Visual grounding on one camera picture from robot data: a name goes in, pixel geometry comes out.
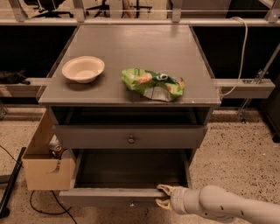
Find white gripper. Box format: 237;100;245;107
156;184;201;214

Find grey drawer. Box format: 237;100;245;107
53;125;207;149
59;149;191;207

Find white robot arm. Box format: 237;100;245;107
156;185;280;224

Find grey drawer cabinet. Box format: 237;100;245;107
38;24;222;192

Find grey top drawer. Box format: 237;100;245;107
53;125;207;149

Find green chip bag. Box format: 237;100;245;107
122;68;185;102

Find metal can in box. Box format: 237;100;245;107
48;135;62;158

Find tan wooden box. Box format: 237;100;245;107
22;111;76;191

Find white paper bowl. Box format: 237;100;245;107
62;56;105;84

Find black bar on floor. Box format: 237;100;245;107
0;147;26;219

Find black office chair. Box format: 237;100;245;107
24;0;74;18

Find black floor cable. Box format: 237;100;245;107
29;189;79;224

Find white hanging cable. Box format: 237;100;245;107
218;16;249;98

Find black object on rail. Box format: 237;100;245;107
0;70;31;85

